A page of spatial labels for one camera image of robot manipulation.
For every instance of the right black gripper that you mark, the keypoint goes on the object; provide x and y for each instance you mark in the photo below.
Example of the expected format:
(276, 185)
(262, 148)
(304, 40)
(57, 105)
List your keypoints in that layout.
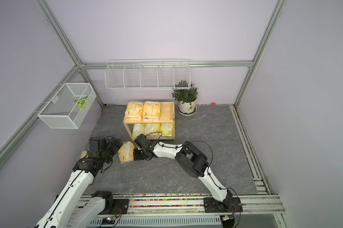
(136, 155)

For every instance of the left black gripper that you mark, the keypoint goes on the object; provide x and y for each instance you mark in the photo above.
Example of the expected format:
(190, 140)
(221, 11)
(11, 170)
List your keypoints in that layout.
(115, 148)

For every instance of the orange tissue pack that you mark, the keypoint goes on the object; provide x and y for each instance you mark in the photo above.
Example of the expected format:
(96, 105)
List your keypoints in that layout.
(134, 111)
(125, 153)
(151, 111)

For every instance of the green tissue pack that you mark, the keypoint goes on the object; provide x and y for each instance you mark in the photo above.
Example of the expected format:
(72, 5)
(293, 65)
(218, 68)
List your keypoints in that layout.
(152, 129)
(138, 129)
(167, 129)

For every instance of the wooden two-tier shelf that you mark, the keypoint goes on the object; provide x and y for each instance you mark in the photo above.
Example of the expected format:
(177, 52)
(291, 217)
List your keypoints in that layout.
(167, 116)

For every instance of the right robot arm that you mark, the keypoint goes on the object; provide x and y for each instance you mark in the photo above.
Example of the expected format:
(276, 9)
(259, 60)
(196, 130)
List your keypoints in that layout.
(192, 160)

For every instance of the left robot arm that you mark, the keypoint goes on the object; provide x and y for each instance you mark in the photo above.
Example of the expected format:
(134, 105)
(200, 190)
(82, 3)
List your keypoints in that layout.
(60, 213)

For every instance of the beige work glove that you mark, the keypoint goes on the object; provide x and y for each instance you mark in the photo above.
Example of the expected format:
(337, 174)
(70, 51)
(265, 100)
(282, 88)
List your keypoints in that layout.
(84, 154)

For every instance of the green leaf toy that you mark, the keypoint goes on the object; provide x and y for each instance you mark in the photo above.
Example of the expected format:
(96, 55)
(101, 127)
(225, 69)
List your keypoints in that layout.
(82, 103)

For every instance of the green circuit board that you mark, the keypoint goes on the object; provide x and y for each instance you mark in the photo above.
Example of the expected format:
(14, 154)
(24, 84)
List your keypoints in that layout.
(108, 221)

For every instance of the potted green plant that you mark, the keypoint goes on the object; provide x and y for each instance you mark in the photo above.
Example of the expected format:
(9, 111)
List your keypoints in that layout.
(186, 94)

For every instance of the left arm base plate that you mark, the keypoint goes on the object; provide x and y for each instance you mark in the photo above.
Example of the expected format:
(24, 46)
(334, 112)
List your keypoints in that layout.
(119, 207)

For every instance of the white wire cube basket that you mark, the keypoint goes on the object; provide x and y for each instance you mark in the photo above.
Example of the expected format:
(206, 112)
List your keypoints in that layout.
(61, 112)

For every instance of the long white wire basket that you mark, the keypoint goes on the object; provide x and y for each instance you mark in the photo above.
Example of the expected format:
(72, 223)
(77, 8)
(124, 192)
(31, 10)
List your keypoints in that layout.
(154, 74)

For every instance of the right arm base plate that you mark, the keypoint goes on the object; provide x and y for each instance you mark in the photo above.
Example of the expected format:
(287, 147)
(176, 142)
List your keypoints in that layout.
(213, 206)

